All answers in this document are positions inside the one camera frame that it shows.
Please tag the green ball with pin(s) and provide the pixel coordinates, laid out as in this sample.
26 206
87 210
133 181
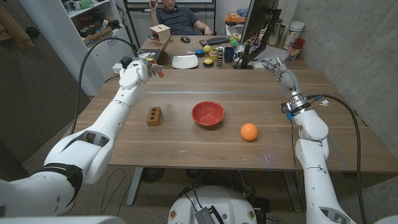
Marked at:
234 43

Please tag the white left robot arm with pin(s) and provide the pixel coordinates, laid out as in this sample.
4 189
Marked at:
109 124

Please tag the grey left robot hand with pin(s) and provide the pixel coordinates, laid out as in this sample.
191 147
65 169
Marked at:
154 67

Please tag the black laptop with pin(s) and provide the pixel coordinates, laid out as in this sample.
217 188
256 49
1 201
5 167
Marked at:
159 53

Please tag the white square plate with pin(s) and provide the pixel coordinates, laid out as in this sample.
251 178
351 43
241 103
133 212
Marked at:
185 61

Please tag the wooden block with holes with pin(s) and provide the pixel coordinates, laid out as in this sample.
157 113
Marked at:
154 116

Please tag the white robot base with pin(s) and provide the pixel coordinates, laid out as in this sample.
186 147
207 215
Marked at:
230 205

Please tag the white paper sheet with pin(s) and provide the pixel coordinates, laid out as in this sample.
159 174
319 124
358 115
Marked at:
275 51

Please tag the stack of coloured cups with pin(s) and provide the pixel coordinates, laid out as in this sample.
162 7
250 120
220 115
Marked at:
213 55

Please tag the black computer monitor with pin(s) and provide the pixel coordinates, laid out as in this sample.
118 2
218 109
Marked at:
258 15

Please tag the cardboard box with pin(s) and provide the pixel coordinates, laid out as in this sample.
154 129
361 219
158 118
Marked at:
98 36

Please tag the stack of dark blocks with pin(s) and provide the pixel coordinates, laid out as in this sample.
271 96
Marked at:
220 56

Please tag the white canister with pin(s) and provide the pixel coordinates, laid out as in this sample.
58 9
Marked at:
293 32

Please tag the red speckled bowl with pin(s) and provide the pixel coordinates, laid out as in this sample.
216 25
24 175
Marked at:
207 113

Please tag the black keyboard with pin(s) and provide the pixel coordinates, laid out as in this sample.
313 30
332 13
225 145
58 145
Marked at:
214 41

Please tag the black computer mouse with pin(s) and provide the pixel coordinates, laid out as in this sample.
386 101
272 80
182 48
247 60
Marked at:
185 39

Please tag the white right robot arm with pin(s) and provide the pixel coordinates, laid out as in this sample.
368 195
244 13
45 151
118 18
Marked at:
312 127

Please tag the seated person in dark shirt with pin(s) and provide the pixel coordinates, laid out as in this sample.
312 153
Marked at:
180 20

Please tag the dark blue mug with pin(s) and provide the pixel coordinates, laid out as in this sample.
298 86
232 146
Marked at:
229 54

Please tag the yellow ball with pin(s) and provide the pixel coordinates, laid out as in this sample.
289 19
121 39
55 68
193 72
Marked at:
207 48

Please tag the orange box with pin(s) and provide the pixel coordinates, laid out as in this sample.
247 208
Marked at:
234 18

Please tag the white robot chest edge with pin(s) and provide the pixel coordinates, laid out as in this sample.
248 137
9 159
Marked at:
62 220

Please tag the red cup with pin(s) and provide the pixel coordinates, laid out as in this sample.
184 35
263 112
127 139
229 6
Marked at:
295 49

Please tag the orange and white glue stick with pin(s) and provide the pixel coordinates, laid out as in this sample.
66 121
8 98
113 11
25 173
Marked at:
160 74

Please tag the table leg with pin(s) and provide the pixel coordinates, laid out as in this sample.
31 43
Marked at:
293 189
134 186

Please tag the yellow and black disc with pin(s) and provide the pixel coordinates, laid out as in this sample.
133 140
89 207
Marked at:
208 63

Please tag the light wooden box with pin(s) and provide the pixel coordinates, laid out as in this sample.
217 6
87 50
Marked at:
160 33

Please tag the orange fruit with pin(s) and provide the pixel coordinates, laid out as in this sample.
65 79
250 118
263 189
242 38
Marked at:
249 131

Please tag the white shelf cabinet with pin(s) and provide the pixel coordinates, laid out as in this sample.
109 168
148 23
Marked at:
62 40

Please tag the blue disc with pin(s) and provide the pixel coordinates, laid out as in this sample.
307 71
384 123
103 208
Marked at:
200 53

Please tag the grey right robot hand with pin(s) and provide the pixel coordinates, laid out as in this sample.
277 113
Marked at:
287 81

